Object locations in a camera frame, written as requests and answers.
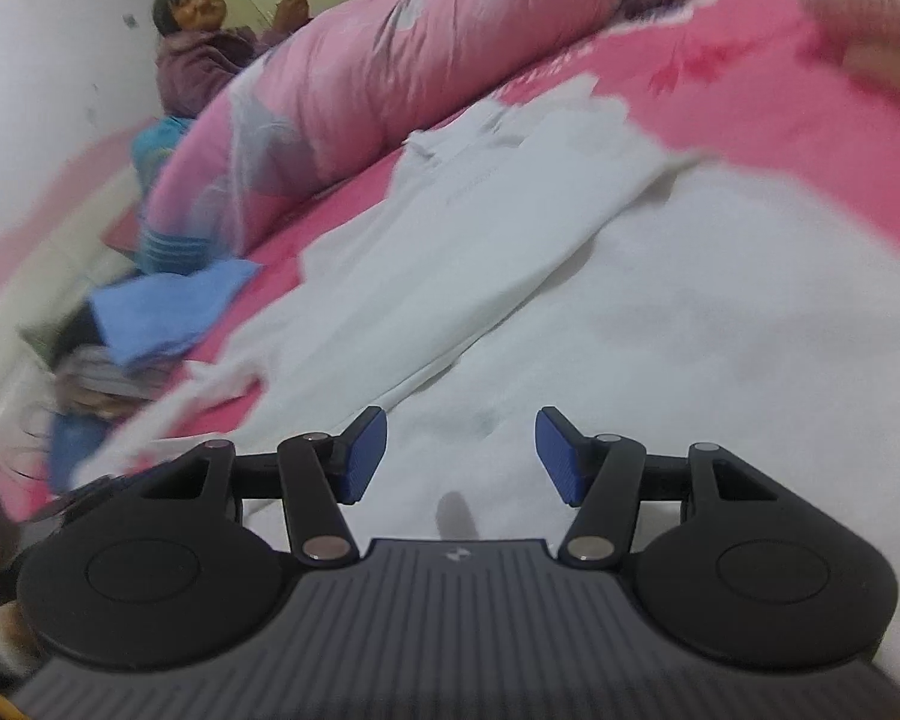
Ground white shirt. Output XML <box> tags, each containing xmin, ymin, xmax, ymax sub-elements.
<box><xmin>79</xmin><ymin>76</ymin><xmax>900</xmax><ymax>681</ymax></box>

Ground pile of mixed clothes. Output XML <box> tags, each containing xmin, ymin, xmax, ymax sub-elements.
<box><xmin>53</xmin><ymin>346</ymin><xmax>176</xmax><ymax>422</ymax></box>

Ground blue jeans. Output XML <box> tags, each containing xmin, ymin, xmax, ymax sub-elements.
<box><xmin>46</xmin><ymin>413</ymin><xmax>112</xmax><ymax>496</ymax></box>

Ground blue cloth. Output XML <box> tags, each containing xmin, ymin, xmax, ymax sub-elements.
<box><xmin>89</xmin><ymin>259</ymin><xmax>260</xmax><ymax>369</ymax></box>

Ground black garment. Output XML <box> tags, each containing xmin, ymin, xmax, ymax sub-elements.
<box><xmin>48</xmin><ymin>301</ymin><xmax>103</xmax><ymax>371</ymax></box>

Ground pink white headboard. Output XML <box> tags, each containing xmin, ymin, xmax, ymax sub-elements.
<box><xmin>0</xmin><ymin>124</ymin><xmax>142</xmax><ymax>388</ymax></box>

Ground red pillow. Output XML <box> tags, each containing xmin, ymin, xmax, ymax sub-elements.
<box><xmin>100</xmin><ymin>205</ymin><xmax>139</xmax><ymax>259</ymax></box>

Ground teal blue blanket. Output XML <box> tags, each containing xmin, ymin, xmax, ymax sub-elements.
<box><xmin>131</xmin><ymin>115</ymin><xmax>194</xmax><ymax>197</ymax></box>

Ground pink floral bed blanket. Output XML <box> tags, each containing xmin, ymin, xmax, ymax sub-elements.
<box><xmin>0</xmin><ymin>0</ymin><xmax>900</xmax><ymax>517</ymax></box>

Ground person in purple jacket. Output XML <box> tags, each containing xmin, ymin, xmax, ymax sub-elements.
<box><xmin>152</xmin><ymin>0</ymin><xmax>312</xmax><ymax>119</ymax></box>

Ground beige folded garment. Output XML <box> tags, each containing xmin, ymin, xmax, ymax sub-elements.
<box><xmin>842</xmin><ymin>43</ymin><xmax>900</xmax><ymax>94</ymax></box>

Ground pink grey rolled duvet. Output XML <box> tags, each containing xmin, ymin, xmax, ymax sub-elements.
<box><xmin>136</xmin><ymin>0</ymin><xmax>673</xmax><ymax>275</ymax></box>

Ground cable on bed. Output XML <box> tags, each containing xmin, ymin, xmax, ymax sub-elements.
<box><xmin>14</xmin><ymin>395</ymin><xmax>61</xmax><ymax>481</ymax></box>

